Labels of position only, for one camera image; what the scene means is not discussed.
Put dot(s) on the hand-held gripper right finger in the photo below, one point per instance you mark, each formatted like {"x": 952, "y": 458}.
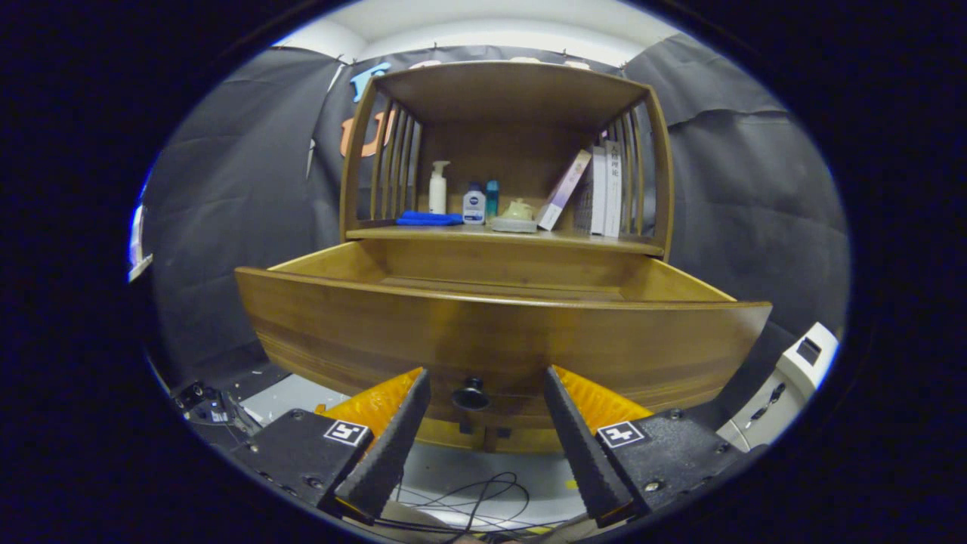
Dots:
{"x": 585, "y": 453}

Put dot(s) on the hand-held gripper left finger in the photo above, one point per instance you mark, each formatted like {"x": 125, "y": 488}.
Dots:
{"x": 393, "y": 453}

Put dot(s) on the black drawer knob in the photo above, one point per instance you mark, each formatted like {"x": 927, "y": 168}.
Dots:
{"x": 471, "y": 397}

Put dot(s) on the brown wooden drawer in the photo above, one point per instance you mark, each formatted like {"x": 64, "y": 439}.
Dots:
{"x": 340, "y": 332}

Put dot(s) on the wooden countertop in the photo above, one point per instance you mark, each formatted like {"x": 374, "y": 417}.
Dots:
{"x": 453, "y": 232}

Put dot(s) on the brown wooden cabinet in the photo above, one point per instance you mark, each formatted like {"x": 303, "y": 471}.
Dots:
{"x": 514, "y": 91}

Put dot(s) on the black electronic device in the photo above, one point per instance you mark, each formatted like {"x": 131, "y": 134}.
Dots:
{"x": 211, "y": 408}

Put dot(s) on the white appliance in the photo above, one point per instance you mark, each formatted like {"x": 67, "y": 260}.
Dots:
{"x": 793, "y": 370}

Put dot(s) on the blue cloth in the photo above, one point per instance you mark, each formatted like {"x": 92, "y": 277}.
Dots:
{"x": 429, "y": 218}

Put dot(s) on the white bottle with blue cap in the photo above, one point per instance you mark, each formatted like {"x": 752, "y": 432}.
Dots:
{"x": 474, "y": 208}

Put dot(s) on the white pump bottle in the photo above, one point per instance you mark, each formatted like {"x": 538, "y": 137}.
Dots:
{"x": 437, "y": 196}

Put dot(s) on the purple and white book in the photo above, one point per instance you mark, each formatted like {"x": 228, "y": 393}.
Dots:
{"x": 563, "y": 189}

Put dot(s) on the teal slim bottle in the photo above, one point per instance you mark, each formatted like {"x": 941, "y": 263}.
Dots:
{"x": 492, "y": 198}

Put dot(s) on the white blue framed panel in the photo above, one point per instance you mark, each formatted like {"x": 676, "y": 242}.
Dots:
{"x": 137, "y": 242}

